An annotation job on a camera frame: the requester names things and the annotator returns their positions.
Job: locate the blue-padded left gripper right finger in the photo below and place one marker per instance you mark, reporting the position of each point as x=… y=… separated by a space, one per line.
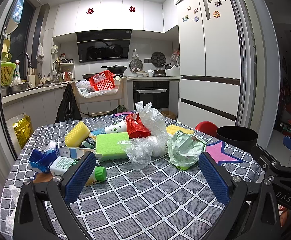
x=250 y=211

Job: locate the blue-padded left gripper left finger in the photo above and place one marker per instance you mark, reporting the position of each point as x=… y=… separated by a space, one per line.
x=31 y=218

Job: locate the white green carton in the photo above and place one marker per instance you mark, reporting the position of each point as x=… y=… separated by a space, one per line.
x=61 y=165

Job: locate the blue wrapper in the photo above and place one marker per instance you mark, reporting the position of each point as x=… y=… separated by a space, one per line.
x=41 y=162

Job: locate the white blue cardboard box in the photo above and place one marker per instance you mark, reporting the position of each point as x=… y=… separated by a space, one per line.
x=73 y=152

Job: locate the green hand cream tube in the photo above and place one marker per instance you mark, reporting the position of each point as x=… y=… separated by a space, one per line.
x=98 y=174

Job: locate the yellow ridged sponge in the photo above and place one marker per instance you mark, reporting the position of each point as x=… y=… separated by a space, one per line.
x=77 y=135

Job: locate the green sponge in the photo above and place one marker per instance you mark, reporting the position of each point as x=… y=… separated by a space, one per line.
x=108 y=145

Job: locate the pale green bag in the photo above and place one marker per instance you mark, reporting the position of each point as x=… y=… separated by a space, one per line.
x=184 y=150

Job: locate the clear plastic bag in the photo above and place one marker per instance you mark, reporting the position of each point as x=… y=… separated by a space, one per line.
x=140 y=151

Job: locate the leaf-print paper cup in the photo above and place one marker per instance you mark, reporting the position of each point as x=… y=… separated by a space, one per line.
x=116 y=128

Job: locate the yellow cleaning cloth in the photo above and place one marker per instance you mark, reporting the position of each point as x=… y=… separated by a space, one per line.
x=172 y=129

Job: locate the red plastic bag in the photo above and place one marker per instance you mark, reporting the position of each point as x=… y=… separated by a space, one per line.
x=135 y=127

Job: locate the white plastic bag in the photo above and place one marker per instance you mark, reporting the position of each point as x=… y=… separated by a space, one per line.
x=151 y=118

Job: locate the black trash bin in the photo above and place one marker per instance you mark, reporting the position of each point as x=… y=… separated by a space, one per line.
x=241 y=137

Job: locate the black kitchen faucet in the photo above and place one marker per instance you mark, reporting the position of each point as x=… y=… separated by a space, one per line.
x=25 y=58

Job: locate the pink star sticker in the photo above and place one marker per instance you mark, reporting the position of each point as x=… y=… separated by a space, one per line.
x=122 y=113
x=217 y=151

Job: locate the gold foil bag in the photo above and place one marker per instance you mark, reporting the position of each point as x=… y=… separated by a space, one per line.
x=23 y=129

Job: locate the red round stool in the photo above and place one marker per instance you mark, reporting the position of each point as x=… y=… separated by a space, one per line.
x=208 y=128

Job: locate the grey checked tablecloth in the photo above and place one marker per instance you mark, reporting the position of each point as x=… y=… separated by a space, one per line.
x=157 y=202

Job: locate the black jacket on chair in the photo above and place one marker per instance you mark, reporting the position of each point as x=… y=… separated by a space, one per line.
x=68 y=109

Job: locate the cardboard box on floor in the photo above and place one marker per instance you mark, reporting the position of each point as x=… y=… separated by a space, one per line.
x=169 y=114

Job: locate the far pink star sticker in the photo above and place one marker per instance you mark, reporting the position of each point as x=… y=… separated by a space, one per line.
x=122 y=113

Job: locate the beige trolley cart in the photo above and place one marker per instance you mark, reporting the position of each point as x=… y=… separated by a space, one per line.
x=119 y=94

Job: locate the spray bottle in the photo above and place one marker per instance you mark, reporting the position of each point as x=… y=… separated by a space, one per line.
x=17 y=79

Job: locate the white rice cooker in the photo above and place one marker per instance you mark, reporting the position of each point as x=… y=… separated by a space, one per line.
x=172 y=71

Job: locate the red plastic basket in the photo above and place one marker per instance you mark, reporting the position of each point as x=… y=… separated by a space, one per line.
x=102 y=81

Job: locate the green yellow colander basket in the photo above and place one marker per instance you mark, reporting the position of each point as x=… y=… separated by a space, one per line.
x=7 y=73

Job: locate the black built-in oven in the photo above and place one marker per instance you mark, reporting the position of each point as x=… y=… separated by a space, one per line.
x=155 y=92

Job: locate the white refrigerator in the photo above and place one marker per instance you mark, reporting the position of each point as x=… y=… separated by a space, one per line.
x=210 y=62

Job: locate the black wok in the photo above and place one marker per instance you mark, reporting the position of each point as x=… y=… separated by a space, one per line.
x=116 y=70

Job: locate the black range hood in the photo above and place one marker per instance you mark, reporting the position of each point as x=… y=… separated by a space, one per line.
x=102 y=45

